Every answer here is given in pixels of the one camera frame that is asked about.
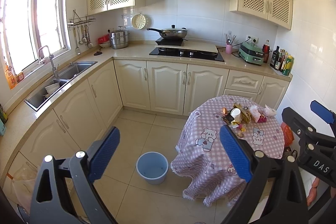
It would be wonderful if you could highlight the magenta yellow snack wrapper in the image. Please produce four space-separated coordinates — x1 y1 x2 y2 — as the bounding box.
249 105 267 123

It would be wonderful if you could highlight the gold snack bag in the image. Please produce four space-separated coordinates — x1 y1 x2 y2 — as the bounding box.
233 103 252 124

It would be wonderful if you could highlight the blue plastic trash bucket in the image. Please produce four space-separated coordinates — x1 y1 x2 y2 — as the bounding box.
136 151 169 185

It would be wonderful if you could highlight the chrome kitchen faucet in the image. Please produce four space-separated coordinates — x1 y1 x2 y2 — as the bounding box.
38 46 59 79

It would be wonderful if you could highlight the orange plastic bag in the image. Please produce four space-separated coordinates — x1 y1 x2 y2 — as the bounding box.
281 122 294 147

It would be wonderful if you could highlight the green oil bottle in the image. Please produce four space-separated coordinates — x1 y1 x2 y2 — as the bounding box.
282 55 294 76

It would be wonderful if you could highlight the white paper cup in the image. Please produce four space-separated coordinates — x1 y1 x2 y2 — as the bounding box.
230 108 242 123

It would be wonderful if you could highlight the dark soy sauce bottle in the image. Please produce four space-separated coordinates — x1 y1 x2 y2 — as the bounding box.
270 46 280 68

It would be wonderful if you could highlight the pink checkered tablecloth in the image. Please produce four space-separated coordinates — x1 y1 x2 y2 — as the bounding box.
170 96 285 206

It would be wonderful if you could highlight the green electric grill appliance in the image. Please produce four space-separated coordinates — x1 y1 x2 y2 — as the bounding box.
239 42 264 65

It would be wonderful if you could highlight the stainless steel sink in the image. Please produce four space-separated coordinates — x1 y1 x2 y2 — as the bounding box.
24 61 97 111

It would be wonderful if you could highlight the pink utensil cup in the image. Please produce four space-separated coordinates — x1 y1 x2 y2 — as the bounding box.
226 44 233 55

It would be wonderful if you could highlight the black gas stove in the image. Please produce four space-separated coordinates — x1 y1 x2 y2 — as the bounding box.
149 48 224 62

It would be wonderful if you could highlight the wok with lid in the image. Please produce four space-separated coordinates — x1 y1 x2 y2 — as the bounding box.
146 25 188 39

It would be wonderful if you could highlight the red bowl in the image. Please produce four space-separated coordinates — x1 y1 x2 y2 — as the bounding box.
97 34 110 48

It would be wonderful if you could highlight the stainless steel stockpot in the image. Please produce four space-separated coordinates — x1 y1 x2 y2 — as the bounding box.
108 26 129 50

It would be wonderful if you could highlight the hanging utensil rack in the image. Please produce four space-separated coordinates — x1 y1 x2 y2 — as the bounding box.
67 9 96 55

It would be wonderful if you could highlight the window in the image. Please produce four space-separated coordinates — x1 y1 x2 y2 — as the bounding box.
1 0 70 75

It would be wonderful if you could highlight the round cream steamer tray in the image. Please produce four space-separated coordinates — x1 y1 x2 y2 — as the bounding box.
131 14 147 30

